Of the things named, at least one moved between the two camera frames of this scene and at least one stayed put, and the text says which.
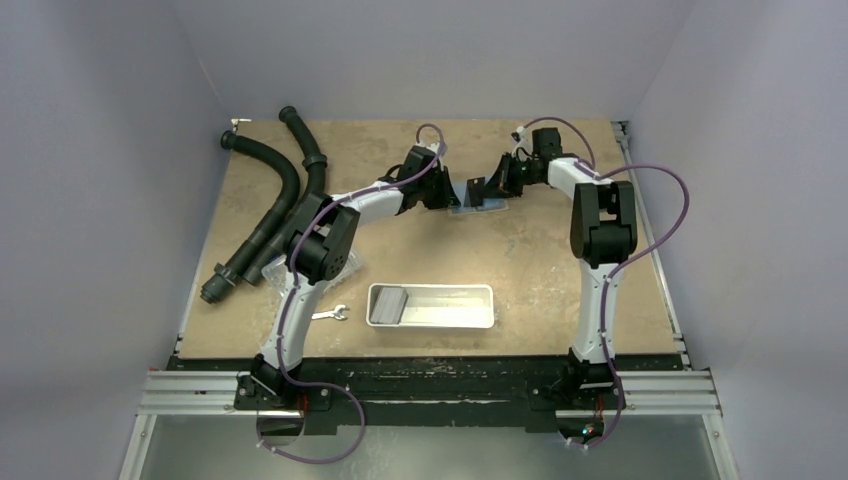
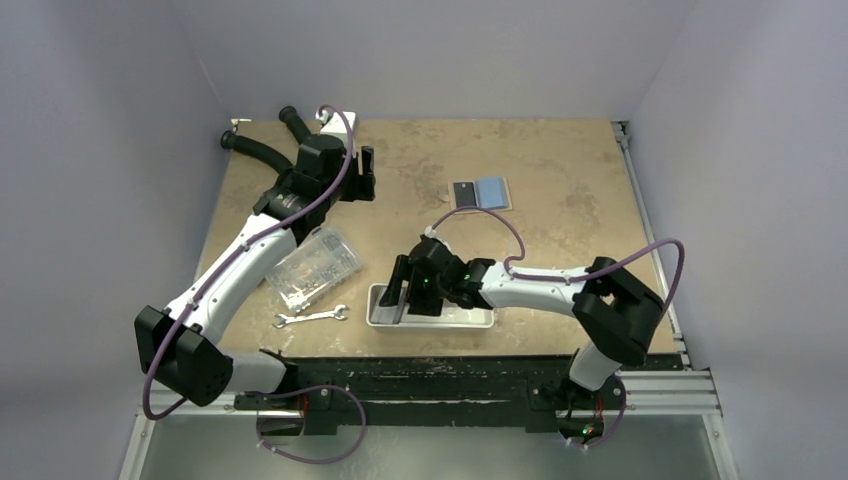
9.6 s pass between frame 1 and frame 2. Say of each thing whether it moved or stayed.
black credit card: moved
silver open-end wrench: stayed
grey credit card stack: stayed
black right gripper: moved
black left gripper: moved
